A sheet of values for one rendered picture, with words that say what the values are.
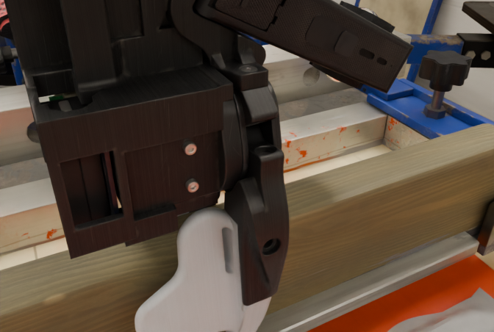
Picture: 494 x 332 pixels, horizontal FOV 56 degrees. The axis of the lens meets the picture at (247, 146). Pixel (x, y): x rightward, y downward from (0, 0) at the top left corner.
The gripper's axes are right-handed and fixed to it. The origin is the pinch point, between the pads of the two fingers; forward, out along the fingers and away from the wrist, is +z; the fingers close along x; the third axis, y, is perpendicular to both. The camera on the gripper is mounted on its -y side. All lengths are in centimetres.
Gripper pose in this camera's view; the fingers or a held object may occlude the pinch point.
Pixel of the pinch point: (225, 291)
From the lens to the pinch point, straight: 26.8
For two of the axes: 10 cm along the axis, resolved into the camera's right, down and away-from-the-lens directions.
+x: 4.6, 4.6, -7.6
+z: -0.1, 8.6, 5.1
